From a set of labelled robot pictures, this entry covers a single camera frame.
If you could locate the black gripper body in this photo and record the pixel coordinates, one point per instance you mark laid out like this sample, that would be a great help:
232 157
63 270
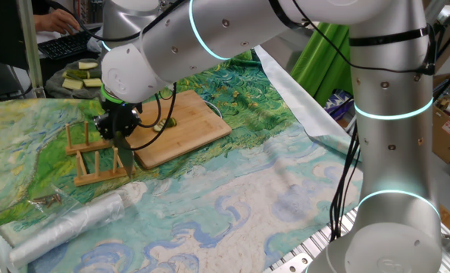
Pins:
120 119

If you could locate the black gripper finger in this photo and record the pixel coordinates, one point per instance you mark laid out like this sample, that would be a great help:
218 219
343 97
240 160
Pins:
100 127
137 115

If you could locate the steel cleaver knife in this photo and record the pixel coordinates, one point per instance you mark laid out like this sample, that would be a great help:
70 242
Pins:
126 159

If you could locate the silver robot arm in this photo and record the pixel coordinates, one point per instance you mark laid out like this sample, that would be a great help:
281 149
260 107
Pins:
391 151

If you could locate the green cucumber chunk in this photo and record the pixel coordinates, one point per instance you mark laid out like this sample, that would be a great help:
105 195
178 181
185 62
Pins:
172 121

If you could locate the pale cut cucumber piece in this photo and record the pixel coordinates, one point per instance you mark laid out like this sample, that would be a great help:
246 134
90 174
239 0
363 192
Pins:
72 83
92 82
88 65

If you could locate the plate of cucumber slices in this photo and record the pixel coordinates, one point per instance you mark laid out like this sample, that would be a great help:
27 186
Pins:
58 91

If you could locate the dark green cucumber piece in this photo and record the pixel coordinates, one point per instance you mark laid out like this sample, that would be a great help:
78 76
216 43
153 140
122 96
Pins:
82 74

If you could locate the bare person hand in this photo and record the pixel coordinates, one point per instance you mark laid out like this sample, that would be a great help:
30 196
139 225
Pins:
54 21

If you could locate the wooden peg rack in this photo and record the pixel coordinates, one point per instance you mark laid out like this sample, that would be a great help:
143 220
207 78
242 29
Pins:
96 176

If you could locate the wooden cutting board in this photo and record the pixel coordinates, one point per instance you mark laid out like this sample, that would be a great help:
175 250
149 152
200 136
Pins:
194 125

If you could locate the small bag of screws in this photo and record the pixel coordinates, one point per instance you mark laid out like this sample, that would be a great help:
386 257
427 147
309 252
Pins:
50 200

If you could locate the black keyboard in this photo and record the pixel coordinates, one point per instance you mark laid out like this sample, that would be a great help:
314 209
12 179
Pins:
66 44

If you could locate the white paper sheet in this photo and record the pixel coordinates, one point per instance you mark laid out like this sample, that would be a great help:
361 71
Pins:
45 38

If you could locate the clear plastic bag roll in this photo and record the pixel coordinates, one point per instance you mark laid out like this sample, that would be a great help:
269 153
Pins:
66 227

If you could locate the painted landscape tablecloth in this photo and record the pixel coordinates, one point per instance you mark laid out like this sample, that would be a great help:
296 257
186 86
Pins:
210 197

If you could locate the black computer monitor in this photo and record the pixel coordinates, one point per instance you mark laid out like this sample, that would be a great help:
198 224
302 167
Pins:
1 34

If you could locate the green curtain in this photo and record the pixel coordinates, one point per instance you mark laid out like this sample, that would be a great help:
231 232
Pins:
323 64

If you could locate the blue patterned bag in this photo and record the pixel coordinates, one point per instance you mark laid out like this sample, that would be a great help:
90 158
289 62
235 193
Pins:
338 104

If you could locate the aluminium frame post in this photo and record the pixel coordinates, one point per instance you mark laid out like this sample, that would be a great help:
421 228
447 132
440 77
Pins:
352 123
30 49

